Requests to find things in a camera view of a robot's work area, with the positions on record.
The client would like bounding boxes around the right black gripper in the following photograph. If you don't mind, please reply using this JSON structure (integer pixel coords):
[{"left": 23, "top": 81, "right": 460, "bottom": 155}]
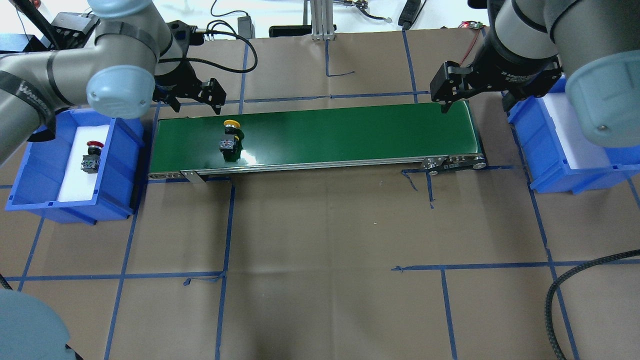
[{"left": 430, "top": 30, "right": 563, "bottom": 114}]

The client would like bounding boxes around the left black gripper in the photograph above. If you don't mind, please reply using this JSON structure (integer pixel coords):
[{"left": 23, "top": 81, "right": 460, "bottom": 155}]
[{"left": 151, "top": 20, "right": 227, "bottom": 116}]

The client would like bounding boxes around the yellow push button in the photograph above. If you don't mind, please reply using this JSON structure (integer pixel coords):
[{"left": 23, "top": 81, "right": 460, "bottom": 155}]
[{"left": 218, "top": 119, "right": 245, "bottom": 162}]

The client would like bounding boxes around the red push button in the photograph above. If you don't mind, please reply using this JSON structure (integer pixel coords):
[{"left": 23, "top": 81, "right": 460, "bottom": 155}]
[{"left": 80, "top": 140, "right": 105, "bottom": 174}]

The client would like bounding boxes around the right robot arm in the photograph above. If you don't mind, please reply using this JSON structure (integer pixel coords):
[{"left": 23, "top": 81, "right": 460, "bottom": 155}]
[{"left": 430, "top": 0, "right": 640, "bottom": 148}]

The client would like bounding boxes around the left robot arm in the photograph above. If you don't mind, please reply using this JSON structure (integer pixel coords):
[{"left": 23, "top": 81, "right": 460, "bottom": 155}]
[{"left": 0, "top": 0, "right": 227, "bottom": 163}]

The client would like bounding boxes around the green conveyor belt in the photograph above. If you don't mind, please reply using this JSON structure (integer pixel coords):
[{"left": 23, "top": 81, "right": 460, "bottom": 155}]
[{"left": 148, "top": 101, "right": 489, "bottom": 182}]

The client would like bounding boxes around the black power adapter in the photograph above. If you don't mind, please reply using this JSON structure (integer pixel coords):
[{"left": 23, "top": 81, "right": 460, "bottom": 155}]
[{"left": 237, "top": 15, "right": 256, "bottom": 40}]

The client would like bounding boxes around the right blue plastic bin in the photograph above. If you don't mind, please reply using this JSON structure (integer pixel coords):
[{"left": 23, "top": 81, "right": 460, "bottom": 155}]
[{"left": 508, "top": 76, "right": 640, "bottom": 194}]

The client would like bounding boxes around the blue plastic bin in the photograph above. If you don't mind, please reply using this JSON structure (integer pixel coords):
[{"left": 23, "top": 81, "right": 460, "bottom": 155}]
[
  {"left": 508, "top": 76, "right": 640, "bottom": 194},
  {"left": 5, "top": 108, "right": 145, "bottom": 225}
]

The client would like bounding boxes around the white foam pad left bin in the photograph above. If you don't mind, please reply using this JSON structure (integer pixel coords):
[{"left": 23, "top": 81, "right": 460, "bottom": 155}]
[{"left": 57, "top": 124, "right": 110, "bottom": 202}]

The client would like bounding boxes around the white foam pad bin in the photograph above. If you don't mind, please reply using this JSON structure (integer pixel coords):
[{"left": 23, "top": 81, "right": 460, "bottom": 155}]
[
  {"left": 57, "top": 124, "right": 110, "bottom": 202},
  {"left": 542, "top": 92, "right": 611, "bottom": 170}
]

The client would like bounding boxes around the white foam pad right bin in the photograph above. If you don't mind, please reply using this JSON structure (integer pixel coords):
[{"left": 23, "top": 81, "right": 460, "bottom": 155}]
[{"left": 542, "top": 92, "right": 611, "bottom": 170}]

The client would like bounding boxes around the left blue plastic bin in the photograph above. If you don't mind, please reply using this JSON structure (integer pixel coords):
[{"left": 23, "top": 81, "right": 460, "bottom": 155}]
[{"left": 5, "top": 108, "right": 145, "bottom": 225}]

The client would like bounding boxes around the aluminium frame post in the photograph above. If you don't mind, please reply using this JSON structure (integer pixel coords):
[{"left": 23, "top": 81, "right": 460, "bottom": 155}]
[{"left": 302, "top": 0, "right": 336, "bottom": 41}]

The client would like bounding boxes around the black braided cable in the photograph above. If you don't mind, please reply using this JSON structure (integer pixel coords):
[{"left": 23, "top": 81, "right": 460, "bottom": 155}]
[{"left": 544, "top": 251, "right": 640, "bottom": 360}]

